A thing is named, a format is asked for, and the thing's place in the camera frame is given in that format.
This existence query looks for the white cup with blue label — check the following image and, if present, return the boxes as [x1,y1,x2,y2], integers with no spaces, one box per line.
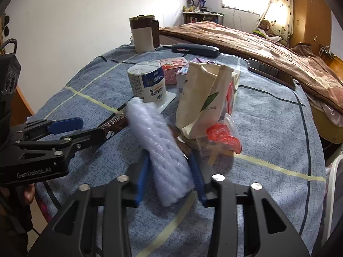
[127,61,168,103]

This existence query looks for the blue checked blanket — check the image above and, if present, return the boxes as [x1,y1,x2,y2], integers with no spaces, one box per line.
[32,43,327,257]

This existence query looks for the white flat plastic lid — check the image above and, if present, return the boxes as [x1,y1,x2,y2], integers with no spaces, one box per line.
[150,90,177,113]

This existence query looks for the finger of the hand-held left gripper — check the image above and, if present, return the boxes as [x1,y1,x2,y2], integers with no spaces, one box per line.
[16,117,84,141]
[57,127,110,154]

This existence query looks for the white and brown thermos mug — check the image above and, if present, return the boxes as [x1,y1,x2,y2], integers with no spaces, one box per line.
[129,15,160,53]

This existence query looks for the bottles on shelf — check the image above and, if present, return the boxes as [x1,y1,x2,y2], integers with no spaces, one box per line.
[183,0,215,13]

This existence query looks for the dark tablet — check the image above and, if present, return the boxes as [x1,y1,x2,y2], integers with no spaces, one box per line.
[248,58,297,90]

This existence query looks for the patterned curtain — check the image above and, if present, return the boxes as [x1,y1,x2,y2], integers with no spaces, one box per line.
[264,0,294,41]

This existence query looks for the clear bag with red contents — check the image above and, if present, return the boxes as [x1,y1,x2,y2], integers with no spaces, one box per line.
[196,113,242,164]

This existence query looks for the white foam net sleeve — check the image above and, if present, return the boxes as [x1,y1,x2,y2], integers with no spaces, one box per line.
[126,97,196,207]

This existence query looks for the bed mattress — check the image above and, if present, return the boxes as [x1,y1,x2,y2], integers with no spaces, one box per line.
[310,96,343,144]

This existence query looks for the purple carton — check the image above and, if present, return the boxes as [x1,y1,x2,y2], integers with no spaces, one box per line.
[175,57,218,100]

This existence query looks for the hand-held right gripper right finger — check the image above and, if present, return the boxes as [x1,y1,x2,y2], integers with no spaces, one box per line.
[188,152,308,257]

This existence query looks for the window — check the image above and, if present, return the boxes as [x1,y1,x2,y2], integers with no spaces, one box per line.
[221,0,269,15]

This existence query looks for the wooden headboard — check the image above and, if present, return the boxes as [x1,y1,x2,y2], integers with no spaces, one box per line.
[320,51,343,91]

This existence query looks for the brown bed blanket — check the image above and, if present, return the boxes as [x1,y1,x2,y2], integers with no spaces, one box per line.
[159,22,343,108]

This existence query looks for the brown teddy bear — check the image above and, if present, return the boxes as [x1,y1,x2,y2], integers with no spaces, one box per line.
[257,19,276,37]

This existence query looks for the wooden wardrobe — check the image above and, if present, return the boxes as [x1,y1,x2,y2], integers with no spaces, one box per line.
[291,0,333,52]

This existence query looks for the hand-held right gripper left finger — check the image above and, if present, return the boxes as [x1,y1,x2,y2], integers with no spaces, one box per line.
[28,154,150,257]

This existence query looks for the brown snack wrapper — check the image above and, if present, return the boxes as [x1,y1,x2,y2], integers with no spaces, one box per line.
[99,114,129,140]

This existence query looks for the cream paper bag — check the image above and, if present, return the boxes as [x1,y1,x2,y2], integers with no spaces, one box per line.
[175,61,235,140]

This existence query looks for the dark blue glasses case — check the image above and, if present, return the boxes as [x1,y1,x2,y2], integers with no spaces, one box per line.
[171,43,220,57]

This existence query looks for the white shelf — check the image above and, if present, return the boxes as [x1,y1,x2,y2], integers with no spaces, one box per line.
[183,11,224,24]

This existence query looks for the person's left hand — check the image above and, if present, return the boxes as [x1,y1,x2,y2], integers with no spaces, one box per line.
[23,184,36,207]

